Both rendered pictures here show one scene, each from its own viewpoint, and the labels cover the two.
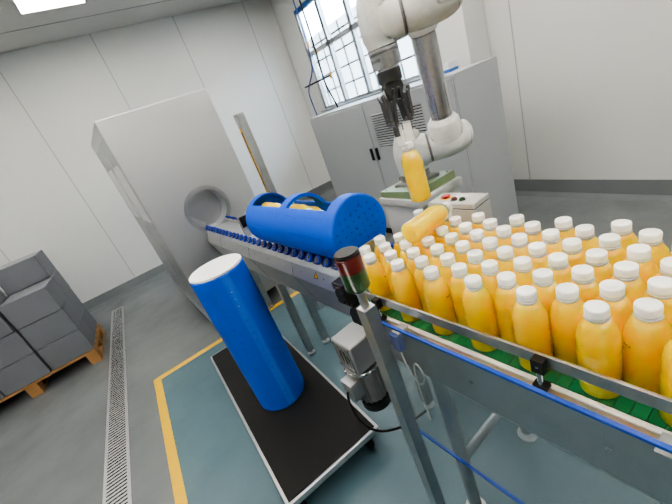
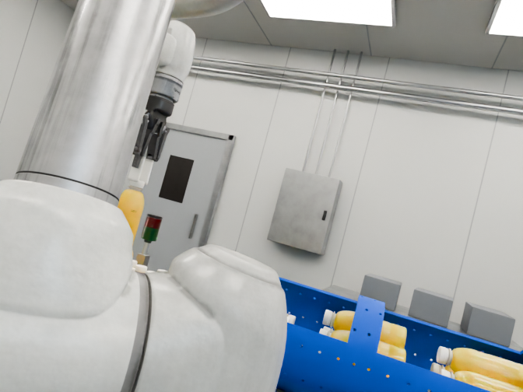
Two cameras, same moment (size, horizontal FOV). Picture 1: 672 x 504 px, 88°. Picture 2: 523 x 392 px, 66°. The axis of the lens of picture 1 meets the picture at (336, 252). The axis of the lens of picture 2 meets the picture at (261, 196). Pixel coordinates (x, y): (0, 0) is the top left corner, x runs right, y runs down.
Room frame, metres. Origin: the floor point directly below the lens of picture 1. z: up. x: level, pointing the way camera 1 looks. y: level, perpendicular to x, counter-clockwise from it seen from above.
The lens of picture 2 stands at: (2.18, -0.87, 1.36)
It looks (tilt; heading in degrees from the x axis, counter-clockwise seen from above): 3 degrees up; 136
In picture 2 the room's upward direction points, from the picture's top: 15 degrees clockwise
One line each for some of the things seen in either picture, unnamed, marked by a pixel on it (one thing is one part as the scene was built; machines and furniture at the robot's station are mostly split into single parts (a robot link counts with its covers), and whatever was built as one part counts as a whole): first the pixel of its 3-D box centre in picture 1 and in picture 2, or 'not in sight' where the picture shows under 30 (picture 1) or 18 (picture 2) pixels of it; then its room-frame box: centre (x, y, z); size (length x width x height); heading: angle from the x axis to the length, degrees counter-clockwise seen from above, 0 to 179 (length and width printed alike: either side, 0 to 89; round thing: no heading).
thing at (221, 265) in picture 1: (215, 268); not in sight; (1.69, 0.60, 1.03); 0.28 x 0.28 x 0.01
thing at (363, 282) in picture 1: (355, 278); (149, 233); (0.76, -0.02, 1.18); 0.06 x 0.06 x 0.05
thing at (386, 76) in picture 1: (391, 84); (156, 115); (1.17, -0.35, 1.56); 0.08 x 0.07 x 0.09; 119
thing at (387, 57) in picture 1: (385, 59); (163, 89); (1.17, -0.35, 1.63); 0.09 x 0.09 x 0.06
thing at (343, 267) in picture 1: (349, 262); (152, 222); (0.76, -0.02, 1.23); 0.06 x 0.06 x 0.04
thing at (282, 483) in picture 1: (278, 391); not in sight; (1.79, 0.66, 0.08); 1.50 x 0.52 x 0.15; 25
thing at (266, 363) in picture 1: (252, 335); not in sight; (1.69, 0.60, 0.59); 0.28 x 0.28 x 0.88
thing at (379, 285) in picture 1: (378, 283); not in sight; (1.03, -0.10, 0.99); 0.07 x 0.07 x 0.19
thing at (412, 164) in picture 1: (414, 173); (126, 218); (1.17, -0.35, 1.26); 0.07 x 0.07 x 0.19
